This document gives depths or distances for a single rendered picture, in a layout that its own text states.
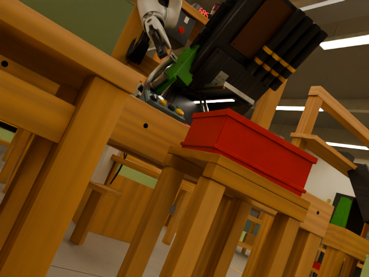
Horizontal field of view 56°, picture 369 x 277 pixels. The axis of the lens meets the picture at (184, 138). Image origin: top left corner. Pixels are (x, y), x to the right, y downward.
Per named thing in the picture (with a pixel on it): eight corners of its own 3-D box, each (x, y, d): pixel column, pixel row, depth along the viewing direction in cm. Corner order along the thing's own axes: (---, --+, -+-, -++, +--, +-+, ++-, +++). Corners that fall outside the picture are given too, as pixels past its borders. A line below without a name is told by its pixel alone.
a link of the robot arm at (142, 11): (160, 34, 132) (138, 27, 128) (154, 15, 140) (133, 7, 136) (169, 16, 127) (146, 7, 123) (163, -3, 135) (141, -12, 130)
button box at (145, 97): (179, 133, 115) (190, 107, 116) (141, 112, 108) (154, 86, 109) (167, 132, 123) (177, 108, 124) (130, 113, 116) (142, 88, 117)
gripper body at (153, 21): (156, 9, 121) (162, 27, 115) (168, 29, 129) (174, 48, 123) (138, 18, 123) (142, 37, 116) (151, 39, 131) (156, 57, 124)
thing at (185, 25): (185, 46, 169) (197, 20, 171) (157, 27, 161) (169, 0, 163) (174, 50, 180) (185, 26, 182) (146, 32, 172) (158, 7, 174)
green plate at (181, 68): (182, 95, 139) (210, 58, 145) (168, 80, 136) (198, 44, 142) (169, 96, 149) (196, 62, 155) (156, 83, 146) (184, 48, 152)
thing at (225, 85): (252, 107, 135) (255, 100, 136) (222, 88, 128) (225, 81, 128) (200, 109, 169) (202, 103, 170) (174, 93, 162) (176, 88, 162)
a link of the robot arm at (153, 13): (156, 5, 123) (158, 10, 121) (167, 24, 130) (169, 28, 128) (137, 17, 125) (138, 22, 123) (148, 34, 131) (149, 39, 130)
